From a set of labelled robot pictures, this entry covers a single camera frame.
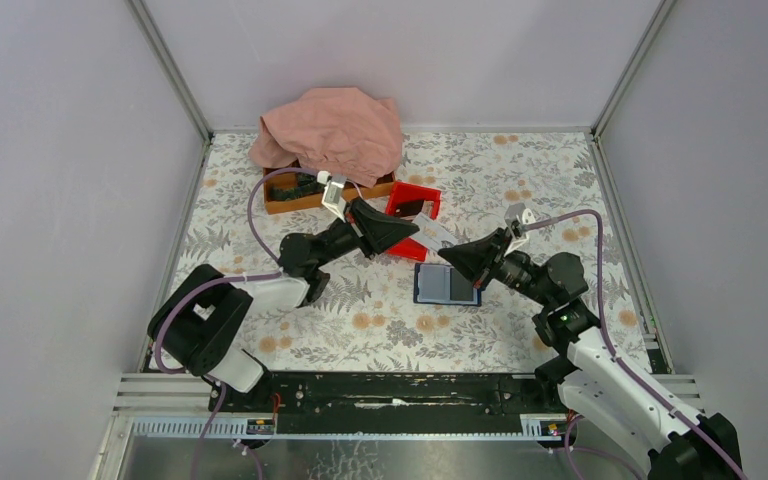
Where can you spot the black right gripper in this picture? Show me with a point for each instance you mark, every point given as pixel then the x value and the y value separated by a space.
pixel 480 260

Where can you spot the pink cloth garment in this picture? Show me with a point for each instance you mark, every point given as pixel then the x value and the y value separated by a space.
pixel 341 130

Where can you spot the grey card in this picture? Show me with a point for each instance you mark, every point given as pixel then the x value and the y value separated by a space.
pixel 432 235

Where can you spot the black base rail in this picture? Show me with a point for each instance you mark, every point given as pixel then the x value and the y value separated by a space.
pixel 334 403

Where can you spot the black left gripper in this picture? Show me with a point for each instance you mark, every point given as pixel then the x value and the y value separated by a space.
pixel 371 230

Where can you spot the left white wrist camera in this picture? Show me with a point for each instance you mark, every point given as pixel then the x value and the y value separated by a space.
pixel 332 196

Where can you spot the navy blue card holder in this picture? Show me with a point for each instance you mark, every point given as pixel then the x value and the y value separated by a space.
pixel 438 284

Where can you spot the red plastic bin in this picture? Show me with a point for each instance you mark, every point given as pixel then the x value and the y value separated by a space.
pixel 407 201

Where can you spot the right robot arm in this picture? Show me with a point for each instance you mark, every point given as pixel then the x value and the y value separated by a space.
pixel 665 436

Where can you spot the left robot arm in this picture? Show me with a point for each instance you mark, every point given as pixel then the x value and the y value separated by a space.
pixel 198 323

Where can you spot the wooden tray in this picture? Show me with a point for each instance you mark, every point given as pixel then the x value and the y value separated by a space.
pixel 382 188

